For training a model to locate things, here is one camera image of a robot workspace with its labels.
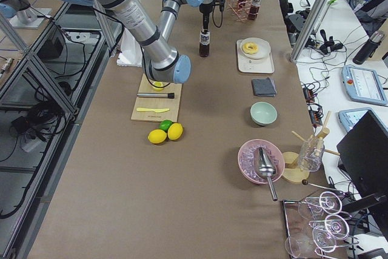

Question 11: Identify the grey folded cloth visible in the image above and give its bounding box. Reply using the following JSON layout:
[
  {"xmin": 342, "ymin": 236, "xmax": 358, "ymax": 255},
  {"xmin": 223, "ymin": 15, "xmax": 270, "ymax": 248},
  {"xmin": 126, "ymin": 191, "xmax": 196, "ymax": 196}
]
[{"xmin": 251, "ymin": 77, "xmax": 277, "ymax": 97}]

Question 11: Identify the black laptop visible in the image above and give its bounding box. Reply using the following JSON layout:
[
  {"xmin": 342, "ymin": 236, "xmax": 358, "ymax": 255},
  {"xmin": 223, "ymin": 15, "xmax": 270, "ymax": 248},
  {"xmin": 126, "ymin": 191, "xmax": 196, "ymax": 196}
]
[{"xmin": 336, "ymin": 109, "xmax": 388, "ymax": 208}]

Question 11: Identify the steel muddler black tip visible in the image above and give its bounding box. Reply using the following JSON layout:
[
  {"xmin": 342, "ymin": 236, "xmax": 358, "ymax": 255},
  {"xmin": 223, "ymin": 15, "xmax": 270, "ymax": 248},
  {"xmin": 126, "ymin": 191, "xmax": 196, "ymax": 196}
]
[{"xmin": 136, "ymin": 92, "xmax": 175, "ymax": 99}]

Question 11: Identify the yellow plastic knife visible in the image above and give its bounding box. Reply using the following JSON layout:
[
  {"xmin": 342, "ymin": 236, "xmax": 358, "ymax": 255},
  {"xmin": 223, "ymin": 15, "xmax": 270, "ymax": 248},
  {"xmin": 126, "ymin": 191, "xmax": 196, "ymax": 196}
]
[{"xmin": 136, "ymin": 107, "xmax": 170, "ymax": 113}]

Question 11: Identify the mint green bowl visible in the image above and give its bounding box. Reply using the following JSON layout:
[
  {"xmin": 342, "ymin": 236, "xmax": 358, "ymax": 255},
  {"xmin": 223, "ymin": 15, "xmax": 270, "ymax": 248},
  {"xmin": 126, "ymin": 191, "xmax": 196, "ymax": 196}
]
[{"xmin": 250, "ymin": 101, "xmax": 278, "ymax": 126}]

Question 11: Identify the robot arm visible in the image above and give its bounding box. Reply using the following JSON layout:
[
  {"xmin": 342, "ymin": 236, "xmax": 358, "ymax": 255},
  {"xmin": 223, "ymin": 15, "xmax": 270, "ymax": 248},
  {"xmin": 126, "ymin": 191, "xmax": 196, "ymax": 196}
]
[{"xmin": 1, "ymin": 0, "xmax": 52, "ymax": 29}]

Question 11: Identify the teach pendant tablet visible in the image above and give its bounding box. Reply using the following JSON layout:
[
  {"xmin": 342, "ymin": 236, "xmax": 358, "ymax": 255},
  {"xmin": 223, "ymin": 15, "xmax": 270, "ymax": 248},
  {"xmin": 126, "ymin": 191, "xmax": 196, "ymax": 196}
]
[{"xmin": 341, "ymin": 66, "xmax": 387, "ymax": 106}]

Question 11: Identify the pink bowl of ice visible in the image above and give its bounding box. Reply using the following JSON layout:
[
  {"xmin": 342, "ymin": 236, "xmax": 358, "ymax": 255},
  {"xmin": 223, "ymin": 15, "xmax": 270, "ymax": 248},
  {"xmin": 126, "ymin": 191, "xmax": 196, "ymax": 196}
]
[{"xmin": 238, "ymin": 139, "xmax": 285, "ymax": 184}]

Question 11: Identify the metal ice scoop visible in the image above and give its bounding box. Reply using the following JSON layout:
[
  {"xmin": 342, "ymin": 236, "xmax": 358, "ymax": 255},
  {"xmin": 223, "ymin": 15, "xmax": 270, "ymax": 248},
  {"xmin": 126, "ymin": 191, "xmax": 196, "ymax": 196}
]
[{"xmin": 254, "ymin": 147, "xmax": 278, "ymax": 201}]

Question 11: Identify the metal tray with glasses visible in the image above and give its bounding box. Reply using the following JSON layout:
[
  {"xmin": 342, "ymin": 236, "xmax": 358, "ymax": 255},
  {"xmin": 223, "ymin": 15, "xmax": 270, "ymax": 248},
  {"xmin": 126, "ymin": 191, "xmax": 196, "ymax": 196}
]
[{"xmin": 281, "ymin": 191, "xmax": 359, "ymax": 258}]

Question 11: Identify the copper wire bottle rack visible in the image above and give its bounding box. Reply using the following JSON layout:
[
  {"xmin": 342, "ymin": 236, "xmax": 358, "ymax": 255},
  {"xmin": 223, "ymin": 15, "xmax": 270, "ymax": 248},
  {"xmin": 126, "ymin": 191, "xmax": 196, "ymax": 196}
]
[{"xmin": 227, "ymin": 0, "xmax": 261, "ymax": 22}]

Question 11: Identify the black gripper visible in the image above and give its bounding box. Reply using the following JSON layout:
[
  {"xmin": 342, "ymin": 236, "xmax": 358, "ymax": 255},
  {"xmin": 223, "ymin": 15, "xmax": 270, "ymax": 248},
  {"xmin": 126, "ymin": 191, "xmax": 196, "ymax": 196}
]
[{"xmin": 199, "ymin": 0, "xmax": 213, "ymax": 32}]

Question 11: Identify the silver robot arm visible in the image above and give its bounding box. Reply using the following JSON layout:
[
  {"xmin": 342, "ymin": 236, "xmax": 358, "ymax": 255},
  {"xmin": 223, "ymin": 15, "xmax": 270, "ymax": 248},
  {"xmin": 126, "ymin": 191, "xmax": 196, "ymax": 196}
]
[{"xmin": 62, "ymin": 0, "xmax": 207, "ymax": 84}]

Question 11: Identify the cream serving tray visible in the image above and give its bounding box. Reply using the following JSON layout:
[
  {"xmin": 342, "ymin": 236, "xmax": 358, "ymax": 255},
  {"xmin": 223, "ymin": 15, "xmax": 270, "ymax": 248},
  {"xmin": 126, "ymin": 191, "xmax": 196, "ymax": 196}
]
[{"xmin": 236, "ymin": 38, "xmax": 275, "ymax": 74}]

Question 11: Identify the green lime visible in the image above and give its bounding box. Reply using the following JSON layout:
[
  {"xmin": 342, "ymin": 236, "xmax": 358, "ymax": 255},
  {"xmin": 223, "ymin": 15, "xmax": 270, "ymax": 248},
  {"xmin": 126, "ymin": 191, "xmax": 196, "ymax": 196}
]
[{"xmin": 159, "ymin": 119, "xmax": 173, "ymax": 132}]

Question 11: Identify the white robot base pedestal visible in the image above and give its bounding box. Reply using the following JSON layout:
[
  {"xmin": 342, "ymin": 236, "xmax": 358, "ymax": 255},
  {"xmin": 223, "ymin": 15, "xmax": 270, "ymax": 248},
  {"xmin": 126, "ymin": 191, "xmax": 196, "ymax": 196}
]
[{"xmin": 116, "ymin": 29, "xmax": 142, "ymax": 67}]

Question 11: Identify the tea bottle dark liquid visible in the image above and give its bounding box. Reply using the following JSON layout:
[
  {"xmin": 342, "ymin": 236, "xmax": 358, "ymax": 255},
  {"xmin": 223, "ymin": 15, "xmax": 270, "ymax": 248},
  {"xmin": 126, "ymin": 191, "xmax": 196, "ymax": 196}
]
[{"xmin": 199, "ymin": 29, "xmax": 210, "ymax": 58}]

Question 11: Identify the aluminium frame post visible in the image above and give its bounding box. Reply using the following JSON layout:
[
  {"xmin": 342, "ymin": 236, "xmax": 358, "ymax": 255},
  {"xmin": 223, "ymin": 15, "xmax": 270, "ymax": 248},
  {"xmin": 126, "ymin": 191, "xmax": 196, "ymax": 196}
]
[{"xmin": 290, "ymin": 0, "xmax": 327, "ymax": 64}]

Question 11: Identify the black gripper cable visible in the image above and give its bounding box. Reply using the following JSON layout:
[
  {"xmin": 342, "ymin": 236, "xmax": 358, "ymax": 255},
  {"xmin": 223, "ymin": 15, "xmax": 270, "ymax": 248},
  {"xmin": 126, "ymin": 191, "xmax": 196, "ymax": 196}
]
[{"xmin": 210, "ymin": 0, "xmax": 226, "ymax": 28}]

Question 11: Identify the black thermos bottle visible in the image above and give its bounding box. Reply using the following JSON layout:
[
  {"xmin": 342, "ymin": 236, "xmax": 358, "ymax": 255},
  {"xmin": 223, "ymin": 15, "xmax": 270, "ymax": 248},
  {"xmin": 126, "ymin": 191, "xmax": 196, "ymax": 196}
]
[{"xmin": 352, "ymin": 30, "xmax": 385, "ymax": 65}]

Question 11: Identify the halved lemon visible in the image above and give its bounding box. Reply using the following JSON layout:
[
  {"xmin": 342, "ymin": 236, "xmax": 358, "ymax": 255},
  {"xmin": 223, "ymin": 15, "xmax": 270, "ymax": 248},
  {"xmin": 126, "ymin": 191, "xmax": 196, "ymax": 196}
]
[{"xmin": 152, "ymin": 81, "xmax": 166, "ymax": 92}]

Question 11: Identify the clear glass mug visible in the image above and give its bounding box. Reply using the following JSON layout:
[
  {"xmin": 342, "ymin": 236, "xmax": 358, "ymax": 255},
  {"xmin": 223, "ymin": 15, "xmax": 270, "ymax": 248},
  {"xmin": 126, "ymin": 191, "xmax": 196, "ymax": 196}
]
[{"xmin": 298, "ymin": 138, "xmax": 325, "ymax": 172}]

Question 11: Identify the wooden cutting board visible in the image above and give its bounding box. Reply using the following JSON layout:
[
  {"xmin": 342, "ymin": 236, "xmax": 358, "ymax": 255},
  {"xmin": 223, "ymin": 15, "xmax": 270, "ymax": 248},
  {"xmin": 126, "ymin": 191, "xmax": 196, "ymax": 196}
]
[{"xmin": 131, "ymin": 75, "xmax": 182, "ymax": 122}]

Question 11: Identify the white plate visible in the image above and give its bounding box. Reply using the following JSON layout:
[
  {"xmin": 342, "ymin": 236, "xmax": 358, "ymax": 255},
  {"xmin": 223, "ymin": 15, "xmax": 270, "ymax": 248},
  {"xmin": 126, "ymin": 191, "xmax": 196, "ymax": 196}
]
[{"xmin": 238, "ymin": 38, "xmax": 271, "ymax": 59}]

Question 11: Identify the glazed donut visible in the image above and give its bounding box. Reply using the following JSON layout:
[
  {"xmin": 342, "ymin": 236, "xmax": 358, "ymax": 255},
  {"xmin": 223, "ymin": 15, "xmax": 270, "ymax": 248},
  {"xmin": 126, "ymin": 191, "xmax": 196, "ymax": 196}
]
[{"xmin": 241, "ymin": 42, "xmax": 259, "ymax": 55}]

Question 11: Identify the yellow lemon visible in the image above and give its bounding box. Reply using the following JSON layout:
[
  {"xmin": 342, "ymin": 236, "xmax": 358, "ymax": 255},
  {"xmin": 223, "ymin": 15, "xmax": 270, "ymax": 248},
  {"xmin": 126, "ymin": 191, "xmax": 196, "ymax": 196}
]
[
  {"xmin": 147, "ymin": 129, "xmax": 167, "ymax": 144},
  {"xmin": 167, "ymin": 123, "xmax": 183, "ymax": 141}
]

